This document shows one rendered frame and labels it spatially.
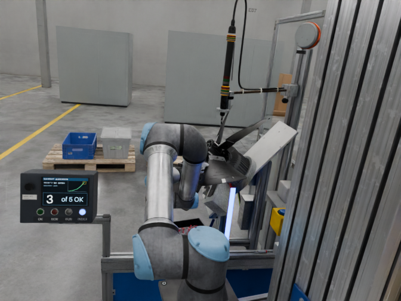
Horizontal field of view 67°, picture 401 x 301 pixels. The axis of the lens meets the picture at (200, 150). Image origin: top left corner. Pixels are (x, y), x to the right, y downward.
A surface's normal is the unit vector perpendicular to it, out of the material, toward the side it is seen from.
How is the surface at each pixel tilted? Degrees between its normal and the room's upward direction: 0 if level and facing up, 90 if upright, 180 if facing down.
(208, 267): 88
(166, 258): 57
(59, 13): 90
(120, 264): 90
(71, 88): 90
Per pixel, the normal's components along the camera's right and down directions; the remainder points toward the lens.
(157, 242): 0.07, -0.64
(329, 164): -0.95, 0.02
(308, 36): -0.72, 0.16
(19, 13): 0.10, 0.33
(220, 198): 0.62, -0.30
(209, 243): 0.22, -0.93
